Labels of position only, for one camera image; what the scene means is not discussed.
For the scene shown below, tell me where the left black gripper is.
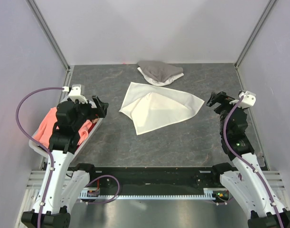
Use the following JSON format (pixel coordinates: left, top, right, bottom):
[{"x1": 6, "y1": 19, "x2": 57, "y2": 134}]
[{"x1": 72, "y1": 95, "x2": 108, "y2": 130}]

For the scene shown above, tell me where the white cloth napkin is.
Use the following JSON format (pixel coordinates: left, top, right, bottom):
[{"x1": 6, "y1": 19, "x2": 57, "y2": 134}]
[{"x1": 119, "y1": 82, "x2": 204, "y2": 135}]

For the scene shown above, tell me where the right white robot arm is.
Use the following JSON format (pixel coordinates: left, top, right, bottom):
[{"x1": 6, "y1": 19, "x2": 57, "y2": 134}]
[{"x1": 206, "y1": 91, "x2": 290, "y2": 228}]

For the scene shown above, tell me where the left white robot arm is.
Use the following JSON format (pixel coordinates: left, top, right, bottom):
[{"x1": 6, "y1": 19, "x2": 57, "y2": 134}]
[{"x1": 21, "y1": 95, "x2": 109, "y2": 228}]

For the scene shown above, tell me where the red item in basket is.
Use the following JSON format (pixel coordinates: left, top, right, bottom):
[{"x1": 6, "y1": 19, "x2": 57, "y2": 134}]
[{"x1": 83, "y1": 119, "x2": 99, "y2": 139}]

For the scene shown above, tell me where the white folded cloth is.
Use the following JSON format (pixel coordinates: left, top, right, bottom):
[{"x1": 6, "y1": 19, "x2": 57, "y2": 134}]
[{"x1": 137, "y1": 67, "x2": 185, "y2": 86}]

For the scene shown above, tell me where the grey folded cloth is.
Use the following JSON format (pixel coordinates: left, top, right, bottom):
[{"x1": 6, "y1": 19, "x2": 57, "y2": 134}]
[{"x1": 137, "y1": 60, "x2": 183, "y2": 82}]

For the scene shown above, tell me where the pink cloth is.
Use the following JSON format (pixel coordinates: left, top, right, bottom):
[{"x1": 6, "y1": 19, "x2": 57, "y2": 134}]
[{"x1": 33, "y1": 107, "x2": 93, "y2": 148}]

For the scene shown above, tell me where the white plastic basket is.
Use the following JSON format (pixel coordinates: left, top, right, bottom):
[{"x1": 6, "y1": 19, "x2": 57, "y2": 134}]
[{"x1": 28, "y1": 100, "x2": 103, "y2": 160}]

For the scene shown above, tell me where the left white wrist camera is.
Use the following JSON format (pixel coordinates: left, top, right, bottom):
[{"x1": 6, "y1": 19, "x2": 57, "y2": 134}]
[{"x1": 61, "y1": 84, "x2": 88, "y2": 104}]

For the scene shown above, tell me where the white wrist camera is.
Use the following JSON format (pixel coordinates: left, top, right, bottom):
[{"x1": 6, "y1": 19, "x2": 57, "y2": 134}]
[
  {"x1": 61, "y1": 84, "x2": 88, "y2": 104},
  {"x1": 229, "y1": 91, "x2": 256, "y2": 109}
]

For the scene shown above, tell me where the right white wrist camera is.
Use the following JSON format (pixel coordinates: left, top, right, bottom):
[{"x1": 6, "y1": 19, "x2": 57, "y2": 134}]
[{"x1": 229, "y1": 91, "x2": 256, "y2": 109}]

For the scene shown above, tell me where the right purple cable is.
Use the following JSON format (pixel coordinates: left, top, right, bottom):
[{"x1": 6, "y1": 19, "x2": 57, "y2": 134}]
[{"x1": 223, "y1": 96, "x2": 284, "y2": 228}]

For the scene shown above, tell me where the purple cable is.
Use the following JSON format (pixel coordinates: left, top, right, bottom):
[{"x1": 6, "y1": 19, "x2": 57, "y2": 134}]
[
  {"x1": 16, "y1": 87, "x2": 65, "y2": 228},
  {"x1": 223, "y1": 96, "x2": 284, "y2": 228}
]

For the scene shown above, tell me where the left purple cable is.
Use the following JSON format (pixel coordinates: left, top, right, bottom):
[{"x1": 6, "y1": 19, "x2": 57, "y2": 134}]
[{"x1": 16, "y1": 87, "x2": 65, "y2": 228}]

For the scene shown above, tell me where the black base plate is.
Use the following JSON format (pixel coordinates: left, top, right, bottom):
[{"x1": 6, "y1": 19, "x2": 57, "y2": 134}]
[{"x1": 89, "y1": 167, "x2": 224, "y2": 196}]

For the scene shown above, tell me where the white cable duct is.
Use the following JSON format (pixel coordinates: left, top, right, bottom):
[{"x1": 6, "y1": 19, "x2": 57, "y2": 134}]
[{"x1": 78, "y1": 188, "x2": 227, "y2": 200}]

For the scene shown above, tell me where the right aluminium frame post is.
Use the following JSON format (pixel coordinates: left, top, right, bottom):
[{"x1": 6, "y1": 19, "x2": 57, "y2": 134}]
[{"x1": 234, "y1": 0, "x2": 278, "y2": 69}]

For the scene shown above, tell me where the aluminium frame post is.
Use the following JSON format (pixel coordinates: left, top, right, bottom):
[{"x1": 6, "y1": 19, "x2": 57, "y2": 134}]
[
  {"x1": 234, "y1": 0, "x2": 278, "y2": 69},
  {"x1": 26, "y1": 0, "x2": 71, "y2": 71}
]

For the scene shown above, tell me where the left aluminium frame post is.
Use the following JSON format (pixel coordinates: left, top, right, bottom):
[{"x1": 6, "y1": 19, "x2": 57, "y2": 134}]
[{"x1": 26, "y1": 0, "x2": 71, "y2": 71}]

